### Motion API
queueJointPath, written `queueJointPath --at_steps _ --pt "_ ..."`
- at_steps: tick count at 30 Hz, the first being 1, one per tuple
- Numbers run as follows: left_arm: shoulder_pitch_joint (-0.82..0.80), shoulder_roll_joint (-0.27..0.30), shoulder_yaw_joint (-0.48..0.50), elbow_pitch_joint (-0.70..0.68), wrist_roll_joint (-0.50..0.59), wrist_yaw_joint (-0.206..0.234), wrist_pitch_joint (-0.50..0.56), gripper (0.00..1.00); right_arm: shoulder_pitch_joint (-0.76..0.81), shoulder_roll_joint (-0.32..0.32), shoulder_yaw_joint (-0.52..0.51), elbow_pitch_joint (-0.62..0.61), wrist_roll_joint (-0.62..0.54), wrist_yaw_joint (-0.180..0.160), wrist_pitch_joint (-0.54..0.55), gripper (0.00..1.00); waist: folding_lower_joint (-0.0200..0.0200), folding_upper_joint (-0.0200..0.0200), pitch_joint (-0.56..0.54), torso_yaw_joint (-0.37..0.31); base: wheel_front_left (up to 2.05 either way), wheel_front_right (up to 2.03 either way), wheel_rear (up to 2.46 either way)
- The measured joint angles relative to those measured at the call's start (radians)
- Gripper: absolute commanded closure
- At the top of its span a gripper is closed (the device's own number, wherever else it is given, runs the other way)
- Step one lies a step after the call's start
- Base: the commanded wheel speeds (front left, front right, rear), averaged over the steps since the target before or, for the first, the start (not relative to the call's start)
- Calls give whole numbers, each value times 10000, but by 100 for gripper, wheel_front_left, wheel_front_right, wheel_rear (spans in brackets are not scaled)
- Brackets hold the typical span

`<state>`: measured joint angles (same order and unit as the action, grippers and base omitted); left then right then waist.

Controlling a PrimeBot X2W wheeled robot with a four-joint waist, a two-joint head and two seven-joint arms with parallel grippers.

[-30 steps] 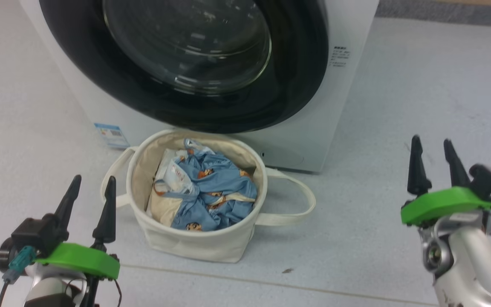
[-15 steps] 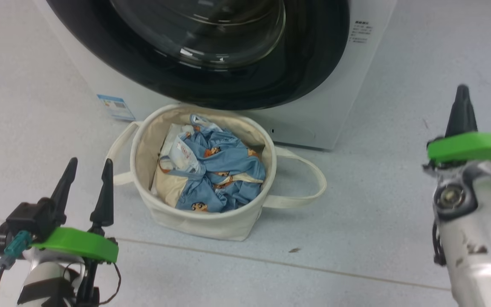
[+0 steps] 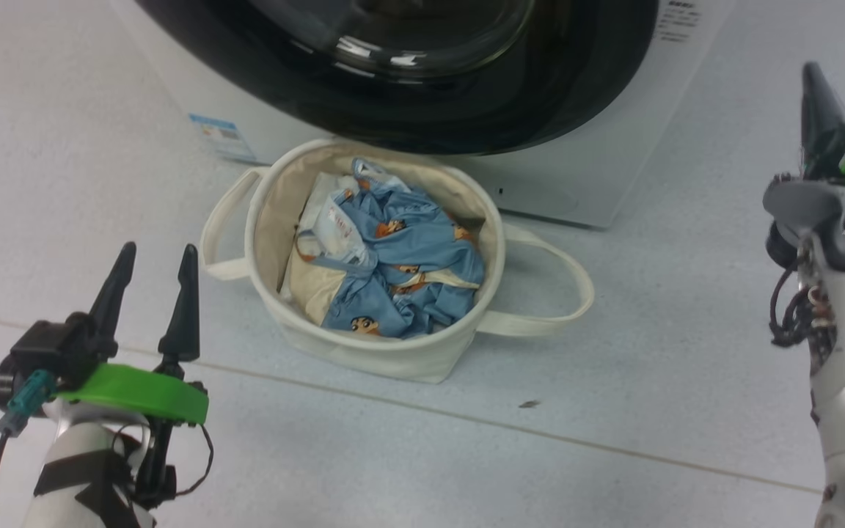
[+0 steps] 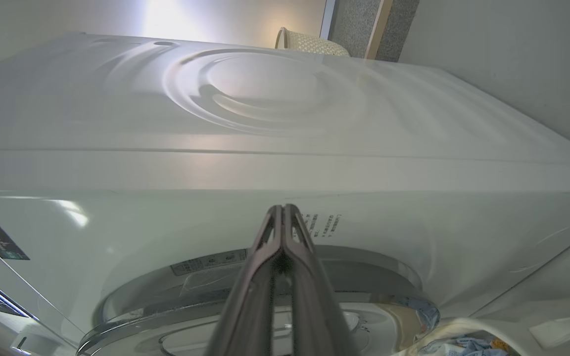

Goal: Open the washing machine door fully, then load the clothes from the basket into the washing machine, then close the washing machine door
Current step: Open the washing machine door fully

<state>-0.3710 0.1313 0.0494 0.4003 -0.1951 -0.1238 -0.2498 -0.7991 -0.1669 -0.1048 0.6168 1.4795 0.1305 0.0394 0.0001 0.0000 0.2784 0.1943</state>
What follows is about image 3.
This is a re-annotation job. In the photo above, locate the blue cartoon print garment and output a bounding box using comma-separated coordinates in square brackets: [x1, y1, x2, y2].
[320, 158, 486, 340]

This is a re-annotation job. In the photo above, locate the small printed text label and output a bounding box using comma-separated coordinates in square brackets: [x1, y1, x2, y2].
[654, 0, 702, 43]

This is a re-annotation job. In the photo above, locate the white drain filter hatch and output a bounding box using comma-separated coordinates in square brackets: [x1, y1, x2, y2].
[492, 172, 581, 217]

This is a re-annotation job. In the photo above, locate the thin black left gripper wire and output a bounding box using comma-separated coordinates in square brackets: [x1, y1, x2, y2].
[173, 422, 215, 496]

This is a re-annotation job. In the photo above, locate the white printed garment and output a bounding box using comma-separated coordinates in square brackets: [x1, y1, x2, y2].
[296, 172, 379, 268]

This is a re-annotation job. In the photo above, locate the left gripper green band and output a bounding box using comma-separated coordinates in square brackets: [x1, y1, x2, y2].
[56, 242, 209, 508]

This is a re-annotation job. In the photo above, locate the white front-load washing machine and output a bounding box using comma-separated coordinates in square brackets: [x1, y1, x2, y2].
[109, 0, 735, 230]

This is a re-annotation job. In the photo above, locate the cream canvas laundry basket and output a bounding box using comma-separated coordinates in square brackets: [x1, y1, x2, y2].
[200, 138, 596, 384]

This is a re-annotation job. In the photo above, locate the blue energy label sticker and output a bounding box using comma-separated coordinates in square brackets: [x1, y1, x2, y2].
[189, 114, 258, 164]

